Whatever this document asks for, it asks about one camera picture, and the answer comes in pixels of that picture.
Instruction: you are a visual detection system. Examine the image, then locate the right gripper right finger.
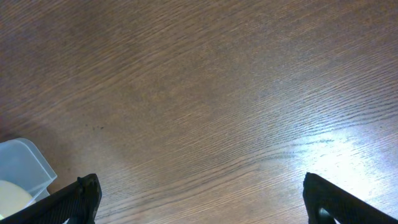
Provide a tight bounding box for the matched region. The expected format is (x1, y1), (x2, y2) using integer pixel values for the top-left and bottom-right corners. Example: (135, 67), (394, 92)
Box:
(303, 172), (397, 224)

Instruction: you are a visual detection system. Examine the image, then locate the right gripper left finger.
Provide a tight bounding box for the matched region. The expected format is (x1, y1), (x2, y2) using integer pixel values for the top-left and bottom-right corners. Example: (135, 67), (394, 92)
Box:
(1, 174), (102, 224)

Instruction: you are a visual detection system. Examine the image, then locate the yellow bowl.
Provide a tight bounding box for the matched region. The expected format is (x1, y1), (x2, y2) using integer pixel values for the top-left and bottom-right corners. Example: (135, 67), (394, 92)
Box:
(0, 180), (35, 219)

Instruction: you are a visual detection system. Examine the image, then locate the clear plastic storage bin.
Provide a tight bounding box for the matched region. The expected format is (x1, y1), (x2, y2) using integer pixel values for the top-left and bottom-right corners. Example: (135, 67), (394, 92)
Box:
(1, 138), (57, 202)

